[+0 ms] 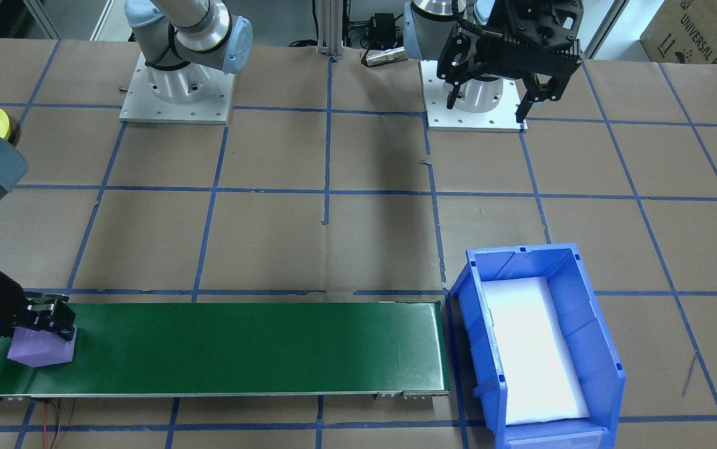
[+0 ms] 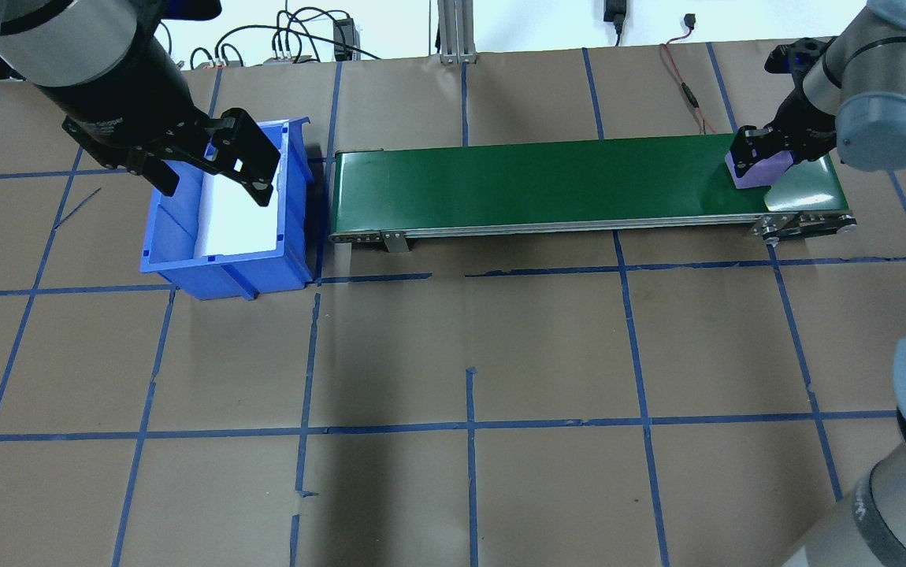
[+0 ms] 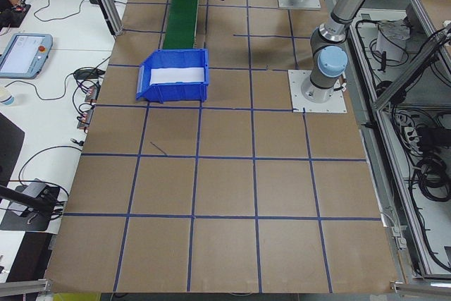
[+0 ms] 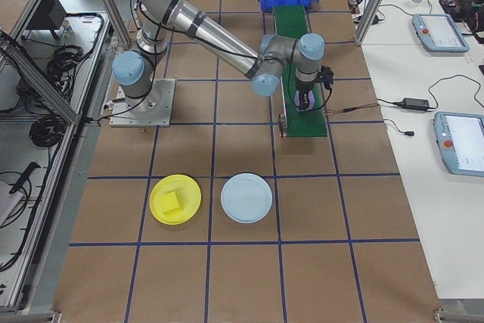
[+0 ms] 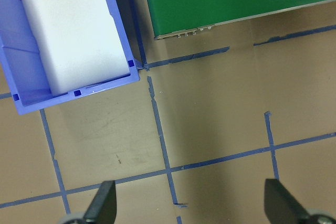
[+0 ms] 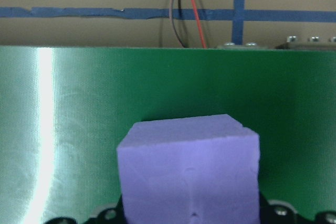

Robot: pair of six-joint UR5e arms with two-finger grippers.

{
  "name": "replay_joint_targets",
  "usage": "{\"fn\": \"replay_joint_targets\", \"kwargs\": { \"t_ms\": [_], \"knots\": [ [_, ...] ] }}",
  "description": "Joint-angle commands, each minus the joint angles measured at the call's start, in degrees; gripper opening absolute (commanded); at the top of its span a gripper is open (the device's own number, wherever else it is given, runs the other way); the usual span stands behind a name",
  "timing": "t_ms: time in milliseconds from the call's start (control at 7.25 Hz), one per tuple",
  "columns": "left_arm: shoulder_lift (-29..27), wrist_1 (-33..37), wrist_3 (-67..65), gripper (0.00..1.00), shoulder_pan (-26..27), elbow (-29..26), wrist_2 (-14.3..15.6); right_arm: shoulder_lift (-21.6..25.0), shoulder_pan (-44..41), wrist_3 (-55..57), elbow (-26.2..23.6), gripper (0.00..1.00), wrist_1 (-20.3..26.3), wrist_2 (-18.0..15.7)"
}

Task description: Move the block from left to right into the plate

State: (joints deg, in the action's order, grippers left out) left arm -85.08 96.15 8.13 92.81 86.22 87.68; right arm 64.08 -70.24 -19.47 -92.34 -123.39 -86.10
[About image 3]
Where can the dark patterned fabric item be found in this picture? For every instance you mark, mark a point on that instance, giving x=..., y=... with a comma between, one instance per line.
x=14, y=15

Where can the white paper bag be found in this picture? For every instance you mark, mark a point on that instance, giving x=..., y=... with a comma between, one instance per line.
x=391, y=42

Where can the large black panel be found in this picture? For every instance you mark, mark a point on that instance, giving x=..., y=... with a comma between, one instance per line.
x=10, y=149

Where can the blue grey teach pendant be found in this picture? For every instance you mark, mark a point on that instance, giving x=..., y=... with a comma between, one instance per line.
x=24, y=56

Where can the white power strip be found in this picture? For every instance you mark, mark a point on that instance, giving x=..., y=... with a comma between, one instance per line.
x=410, y=135

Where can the blue plastic storage bin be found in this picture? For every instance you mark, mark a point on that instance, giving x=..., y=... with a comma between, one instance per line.
x=176, y=93

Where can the green belt conveyor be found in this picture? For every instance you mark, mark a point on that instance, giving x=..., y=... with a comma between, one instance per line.
x=181, y=15

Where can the black camera stand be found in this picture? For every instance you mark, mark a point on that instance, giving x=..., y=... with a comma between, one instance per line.
x=21, y=221

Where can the white desk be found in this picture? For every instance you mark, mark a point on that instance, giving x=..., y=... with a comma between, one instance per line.
x=53, y=121

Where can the black power brick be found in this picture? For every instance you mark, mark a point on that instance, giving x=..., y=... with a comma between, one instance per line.
x=84, y=74

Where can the small circuit board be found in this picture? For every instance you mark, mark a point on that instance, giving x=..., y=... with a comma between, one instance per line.
x=84, y=122
x=93, y=92

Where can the aluminium corner bar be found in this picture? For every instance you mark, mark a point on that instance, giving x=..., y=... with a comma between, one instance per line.
x=24, y=286
x=419, y=286

